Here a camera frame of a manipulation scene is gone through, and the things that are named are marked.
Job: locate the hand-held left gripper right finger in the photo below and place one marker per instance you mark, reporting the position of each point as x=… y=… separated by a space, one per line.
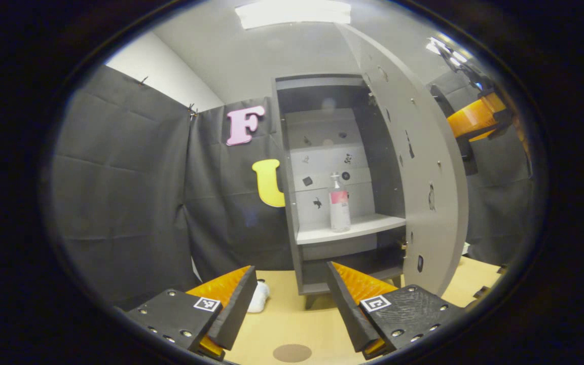
x=345 y=314

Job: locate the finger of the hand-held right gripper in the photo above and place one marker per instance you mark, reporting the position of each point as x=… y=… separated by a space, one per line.
x=472 y=119

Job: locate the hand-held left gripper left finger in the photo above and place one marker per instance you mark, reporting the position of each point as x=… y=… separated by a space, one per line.
x=239 y=309

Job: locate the round brown coaster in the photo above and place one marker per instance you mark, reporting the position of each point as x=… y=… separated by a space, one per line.
x=292 y=353

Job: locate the grey cabinet door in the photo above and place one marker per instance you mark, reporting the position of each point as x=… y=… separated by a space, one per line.
x=424 y=167

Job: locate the white pump bottle red label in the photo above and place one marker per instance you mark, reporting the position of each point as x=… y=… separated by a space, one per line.
x=339 y=210

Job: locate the crumpled white paper ball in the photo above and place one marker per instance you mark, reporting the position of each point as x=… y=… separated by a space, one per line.
x=258 y=298

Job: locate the small ceiling light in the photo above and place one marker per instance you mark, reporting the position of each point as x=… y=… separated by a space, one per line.
x=444 y=48

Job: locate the black backdrop cloth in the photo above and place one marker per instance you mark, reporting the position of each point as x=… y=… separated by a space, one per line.
x=119 y=203

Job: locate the large ceiling light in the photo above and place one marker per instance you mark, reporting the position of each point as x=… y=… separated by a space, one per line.
x=292 y=12

